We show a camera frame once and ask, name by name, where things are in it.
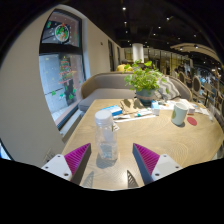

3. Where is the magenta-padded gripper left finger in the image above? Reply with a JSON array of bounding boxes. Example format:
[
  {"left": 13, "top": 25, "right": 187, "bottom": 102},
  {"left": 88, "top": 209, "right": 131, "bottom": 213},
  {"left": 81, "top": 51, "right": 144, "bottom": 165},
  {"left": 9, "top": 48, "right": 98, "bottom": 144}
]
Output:
[{"left": 41, "top": 143, "right": 92, "bottom": 185}]

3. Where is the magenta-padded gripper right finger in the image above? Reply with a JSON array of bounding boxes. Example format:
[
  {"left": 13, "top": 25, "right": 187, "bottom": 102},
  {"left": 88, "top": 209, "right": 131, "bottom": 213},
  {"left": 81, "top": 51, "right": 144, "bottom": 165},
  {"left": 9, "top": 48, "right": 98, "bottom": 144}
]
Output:
[{"left": 132, "top": 143, "right": 183, "bottom": 185}]

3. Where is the clear plastic bottle white cap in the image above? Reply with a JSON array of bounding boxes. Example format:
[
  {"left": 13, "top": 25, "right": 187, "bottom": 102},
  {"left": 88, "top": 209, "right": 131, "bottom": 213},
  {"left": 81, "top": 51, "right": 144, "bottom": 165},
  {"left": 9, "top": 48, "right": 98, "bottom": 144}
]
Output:
[{"left": 94, "top": 109, "right": 120, "bottom": 161}]

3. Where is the white teal tube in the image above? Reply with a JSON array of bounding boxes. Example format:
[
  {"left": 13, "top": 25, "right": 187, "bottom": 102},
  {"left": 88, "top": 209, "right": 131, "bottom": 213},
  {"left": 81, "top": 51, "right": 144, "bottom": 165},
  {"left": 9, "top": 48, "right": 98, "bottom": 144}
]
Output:
[{"left": 134, "top": 109, "right": 154, "bottom": 118}]

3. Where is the small blue white box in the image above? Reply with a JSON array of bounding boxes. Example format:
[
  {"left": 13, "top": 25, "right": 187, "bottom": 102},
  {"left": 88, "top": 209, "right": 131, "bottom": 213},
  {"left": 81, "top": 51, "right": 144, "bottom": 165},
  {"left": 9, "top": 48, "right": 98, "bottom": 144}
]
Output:
[{"left": 150, "top": 100, "right": 161, "bottom": 116}]

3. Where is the white mug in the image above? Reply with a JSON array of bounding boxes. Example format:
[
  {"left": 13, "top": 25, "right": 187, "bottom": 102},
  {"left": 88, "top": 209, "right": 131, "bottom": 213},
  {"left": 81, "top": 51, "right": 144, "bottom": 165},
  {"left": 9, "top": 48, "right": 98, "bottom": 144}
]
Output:
[{"left": 171, "top": 101, "right": 190, "bottom": 127}]

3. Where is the printed white leaflet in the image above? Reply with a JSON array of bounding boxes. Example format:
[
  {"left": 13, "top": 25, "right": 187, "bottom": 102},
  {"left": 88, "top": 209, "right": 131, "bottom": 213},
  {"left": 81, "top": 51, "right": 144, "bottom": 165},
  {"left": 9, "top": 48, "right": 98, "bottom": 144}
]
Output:
[{"left": 159, "top": 99, "right": 181, "bottom": 111}]

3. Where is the flat round red coaster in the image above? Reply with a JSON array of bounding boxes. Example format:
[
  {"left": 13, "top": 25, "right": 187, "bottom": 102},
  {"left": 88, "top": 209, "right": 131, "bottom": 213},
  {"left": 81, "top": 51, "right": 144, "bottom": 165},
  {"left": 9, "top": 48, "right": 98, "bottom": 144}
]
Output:
[{"left": 186, "top": 116, "right": 198, "bottom": 127}]

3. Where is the flat blue box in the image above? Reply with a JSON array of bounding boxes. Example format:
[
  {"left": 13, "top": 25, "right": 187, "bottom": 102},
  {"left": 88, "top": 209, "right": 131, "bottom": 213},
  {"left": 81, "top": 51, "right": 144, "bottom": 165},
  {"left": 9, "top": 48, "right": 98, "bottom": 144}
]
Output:
[{"left": 99, "top": 104, "right": 124, "bottom": 117}]

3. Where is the white rectangular box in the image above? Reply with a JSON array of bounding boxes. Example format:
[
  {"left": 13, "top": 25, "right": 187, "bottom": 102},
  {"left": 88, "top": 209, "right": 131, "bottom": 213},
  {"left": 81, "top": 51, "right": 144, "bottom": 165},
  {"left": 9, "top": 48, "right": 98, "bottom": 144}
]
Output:
[{"left": 179, "top": 98, "right": 198, "bottom": 115}]

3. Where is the grey white chevron cushion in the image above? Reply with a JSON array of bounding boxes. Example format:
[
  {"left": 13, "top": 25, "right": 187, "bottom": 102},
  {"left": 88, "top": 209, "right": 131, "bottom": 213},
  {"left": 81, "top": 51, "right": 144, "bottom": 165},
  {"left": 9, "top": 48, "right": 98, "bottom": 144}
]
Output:
[{"left": 156, "top": 75, "right": 181, "bottom": 101}]

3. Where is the grey curved sofa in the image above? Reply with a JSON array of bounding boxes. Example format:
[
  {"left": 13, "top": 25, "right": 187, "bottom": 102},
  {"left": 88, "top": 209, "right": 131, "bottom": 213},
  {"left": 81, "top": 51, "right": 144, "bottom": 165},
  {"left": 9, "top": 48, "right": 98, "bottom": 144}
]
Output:
[{"left": 78, "top": 71, "right": 194, "bottom": 113}]

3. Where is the green potted plant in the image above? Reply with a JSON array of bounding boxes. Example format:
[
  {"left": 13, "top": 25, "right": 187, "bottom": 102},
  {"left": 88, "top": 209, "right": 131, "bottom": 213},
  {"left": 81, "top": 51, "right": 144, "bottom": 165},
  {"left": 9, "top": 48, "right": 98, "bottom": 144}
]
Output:
[{"left": 123, "top": 59, "right": 170, "bottom": 107}]

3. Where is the decorated window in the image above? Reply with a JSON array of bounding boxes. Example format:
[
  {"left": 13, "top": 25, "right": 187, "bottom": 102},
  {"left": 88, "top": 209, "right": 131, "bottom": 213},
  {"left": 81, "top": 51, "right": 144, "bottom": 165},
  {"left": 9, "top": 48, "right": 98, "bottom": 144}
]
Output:
[{"left": 38, "top": 8, "right": 87, "bottom": 130}]

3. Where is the group of dining chairs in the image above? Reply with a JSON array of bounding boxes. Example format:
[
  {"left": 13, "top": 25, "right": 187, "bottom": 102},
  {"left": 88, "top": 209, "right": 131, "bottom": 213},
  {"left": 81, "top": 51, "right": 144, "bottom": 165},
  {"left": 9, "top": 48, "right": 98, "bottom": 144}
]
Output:
[{"left": 176, "top": 68, "right": 224, "bottom": 113}]

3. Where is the person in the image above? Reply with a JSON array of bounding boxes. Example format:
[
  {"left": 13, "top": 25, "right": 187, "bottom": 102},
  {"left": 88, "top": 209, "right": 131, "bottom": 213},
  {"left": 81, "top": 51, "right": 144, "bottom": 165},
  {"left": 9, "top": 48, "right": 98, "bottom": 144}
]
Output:
[{"left": 115, "top": 63, "right": 134, "bottom": 73}]

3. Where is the white round column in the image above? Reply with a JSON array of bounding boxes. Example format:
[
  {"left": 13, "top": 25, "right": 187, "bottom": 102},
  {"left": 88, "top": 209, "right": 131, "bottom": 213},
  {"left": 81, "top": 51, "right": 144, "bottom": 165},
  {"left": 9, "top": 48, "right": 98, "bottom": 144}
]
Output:
[{"left": 131, "top": 42, "right": 145, "bottom": 64}]

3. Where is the group of ceiling lights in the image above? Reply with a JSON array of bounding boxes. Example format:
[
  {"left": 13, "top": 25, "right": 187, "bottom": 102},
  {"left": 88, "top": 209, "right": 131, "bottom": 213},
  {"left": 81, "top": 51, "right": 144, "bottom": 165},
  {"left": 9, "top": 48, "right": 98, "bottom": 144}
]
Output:
[{"left": 119, "top": 4, "right": 201, "bottom": 51}]

